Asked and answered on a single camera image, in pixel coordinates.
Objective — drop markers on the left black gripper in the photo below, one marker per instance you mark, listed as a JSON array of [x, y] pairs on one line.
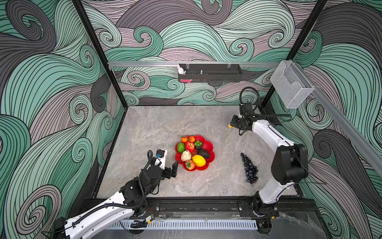
[[168, 174]]

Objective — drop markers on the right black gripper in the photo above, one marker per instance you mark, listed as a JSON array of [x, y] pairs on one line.
[[233, 122]]

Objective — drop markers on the red fake strawberry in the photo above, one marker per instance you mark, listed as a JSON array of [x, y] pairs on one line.
[[190, 165]]

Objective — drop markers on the beige fake pear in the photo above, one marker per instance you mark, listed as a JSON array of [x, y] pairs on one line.
[[186, 155]]

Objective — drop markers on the green fake lime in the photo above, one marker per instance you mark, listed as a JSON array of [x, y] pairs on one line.
[[180, 147]]

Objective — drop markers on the red fake apple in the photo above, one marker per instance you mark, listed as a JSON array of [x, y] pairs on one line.
[[189, 146]]

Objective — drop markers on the yellow fake lemon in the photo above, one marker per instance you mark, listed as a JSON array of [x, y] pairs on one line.
[[199, 160]]

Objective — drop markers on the dark fake avocado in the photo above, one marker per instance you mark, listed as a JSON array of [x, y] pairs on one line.
[[204, 153]]

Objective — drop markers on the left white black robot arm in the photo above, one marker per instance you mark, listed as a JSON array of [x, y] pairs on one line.
[[129, 201]]

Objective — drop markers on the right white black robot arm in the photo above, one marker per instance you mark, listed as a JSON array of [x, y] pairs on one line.
[[289, 165]]

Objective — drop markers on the dark fake grape bunch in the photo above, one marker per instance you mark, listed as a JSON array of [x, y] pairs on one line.
[[251, 171]]

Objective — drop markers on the small white rabbit figurine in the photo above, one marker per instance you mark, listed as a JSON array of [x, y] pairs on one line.
[[181, 70]]

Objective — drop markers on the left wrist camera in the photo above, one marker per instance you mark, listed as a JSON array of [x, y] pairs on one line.
[[160, 158]]

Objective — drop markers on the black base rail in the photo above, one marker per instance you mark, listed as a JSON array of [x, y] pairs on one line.
[[242, 206]]

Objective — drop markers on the clear acrylic wall holder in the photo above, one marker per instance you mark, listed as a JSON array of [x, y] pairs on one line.
[[291, 83]]

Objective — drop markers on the black wall shelf tray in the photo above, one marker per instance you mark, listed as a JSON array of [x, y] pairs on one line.
[[210, 73]]

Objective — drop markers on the white perforated cable duct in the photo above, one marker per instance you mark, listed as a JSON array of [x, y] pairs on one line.
[[195, 224]]

